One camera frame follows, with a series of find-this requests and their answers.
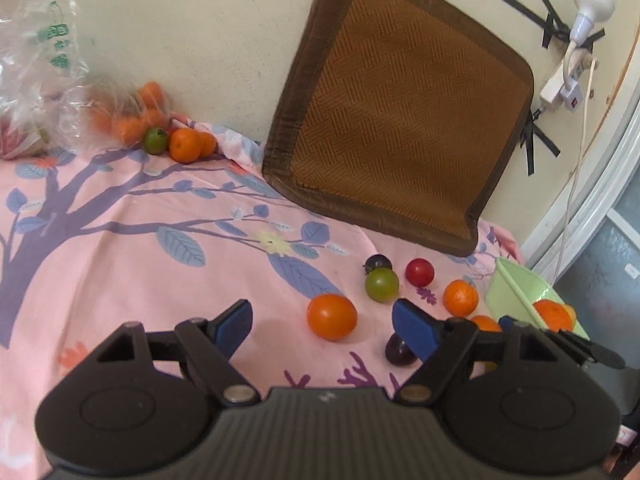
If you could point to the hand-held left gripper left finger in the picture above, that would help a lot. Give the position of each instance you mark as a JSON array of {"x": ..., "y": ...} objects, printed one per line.
[{"x": 235, "y": 327}]

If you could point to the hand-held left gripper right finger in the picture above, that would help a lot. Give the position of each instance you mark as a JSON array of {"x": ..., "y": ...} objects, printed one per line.
[{"x": 412, "y": 330}]

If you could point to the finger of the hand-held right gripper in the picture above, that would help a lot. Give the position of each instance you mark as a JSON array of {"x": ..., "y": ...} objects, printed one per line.
[{"x": 590, "y": 350}]

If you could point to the dark purple plum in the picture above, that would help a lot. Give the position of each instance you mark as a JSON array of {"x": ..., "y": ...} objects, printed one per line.
[
  {"x": 395, "y": 355},
  {"x": 377, "y": 261}
]

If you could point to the green plum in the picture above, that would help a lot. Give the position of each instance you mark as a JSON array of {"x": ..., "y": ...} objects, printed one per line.
[{"x": 381, "y": 285}]

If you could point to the small orange tangerine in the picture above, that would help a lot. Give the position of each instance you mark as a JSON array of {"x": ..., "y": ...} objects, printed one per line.
[
  {"x": 485, "y": 324},
  {"x": 460, "y": 297},
  {"x": 552, "y": 316}
]

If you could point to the red plum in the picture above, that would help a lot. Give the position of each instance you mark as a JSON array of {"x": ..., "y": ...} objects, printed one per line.
[{"x": 419, "y": 272}]

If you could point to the large orange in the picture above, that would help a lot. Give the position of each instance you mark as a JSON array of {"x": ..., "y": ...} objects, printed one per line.
[{"x": 332, "y": 317}]

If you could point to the light green plastic basket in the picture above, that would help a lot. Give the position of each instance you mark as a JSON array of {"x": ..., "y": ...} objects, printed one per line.
[{"x": 520, "y": 285}]

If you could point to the white framed glass door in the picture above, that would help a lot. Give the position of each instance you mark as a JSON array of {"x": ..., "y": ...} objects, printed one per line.
[{"x": 600, "y": 240}]

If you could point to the pink printed bedsheet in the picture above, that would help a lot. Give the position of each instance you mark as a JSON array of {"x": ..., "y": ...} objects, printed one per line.
[{"x": 125, "y": 270}]

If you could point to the pile of tangerines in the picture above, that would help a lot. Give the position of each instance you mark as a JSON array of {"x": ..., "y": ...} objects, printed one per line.
[{"x": 184, "y": 145}]

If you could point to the black tape strip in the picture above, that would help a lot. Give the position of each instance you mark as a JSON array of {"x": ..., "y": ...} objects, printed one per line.
[
  {"x": 525, "y": 8},
  {"x": 545, "y": 139},
  {"x": 530, "y": 157},
  {"x": 550, "y": 17}
]

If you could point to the green round fruit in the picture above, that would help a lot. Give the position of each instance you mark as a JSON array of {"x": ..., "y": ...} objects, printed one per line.
[{"x": 155, "y": 140}]

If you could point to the brown woven seat mat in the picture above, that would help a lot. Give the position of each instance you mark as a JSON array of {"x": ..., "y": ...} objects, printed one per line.
[{"x": 400, "y": 110}]

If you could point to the white power strip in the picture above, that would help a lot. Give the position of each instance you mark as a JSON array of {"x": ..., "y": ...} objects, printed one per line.
[{"x": 555, "y": 85}]

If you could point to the clear plastic bag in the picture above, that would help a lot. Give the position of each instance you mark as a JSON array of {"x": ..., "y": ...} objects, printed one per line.
[{"x": 45, "y": 60}]

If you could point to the white plug adapter red switch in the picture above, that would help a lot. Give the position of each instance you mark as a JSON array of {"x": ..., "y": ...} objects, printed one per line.
[{"x": 571, "y": 95}]

